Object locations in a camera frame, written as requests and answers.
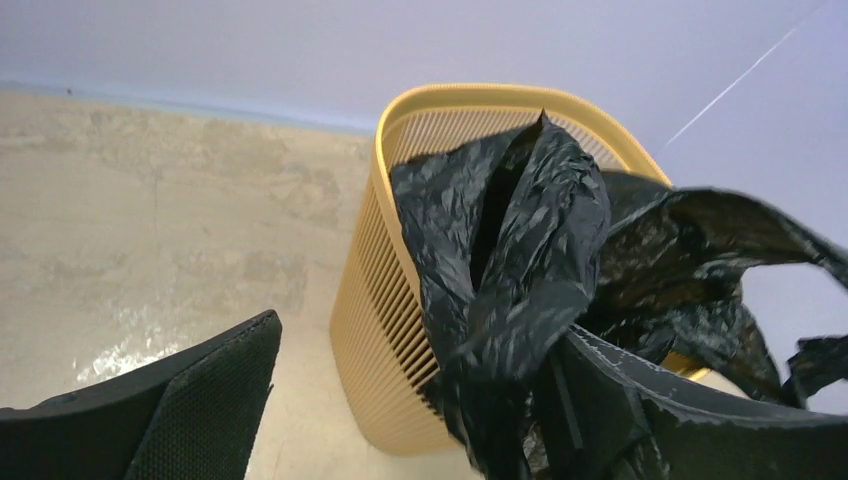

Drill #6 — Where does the black plastic trash bag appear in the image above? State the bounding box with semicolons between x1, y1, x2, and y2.
390;115;847;479

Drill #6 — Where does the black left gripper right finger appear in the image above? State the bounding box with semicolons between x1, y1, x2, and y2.
534;327;847;479

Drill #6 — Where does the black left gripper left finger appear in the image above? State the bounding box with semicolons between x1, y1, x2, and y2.
1;310;282;479

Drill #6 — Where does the yellow plastic trash bin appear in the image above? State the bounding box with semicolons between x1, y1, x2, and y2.
329;82;713;457

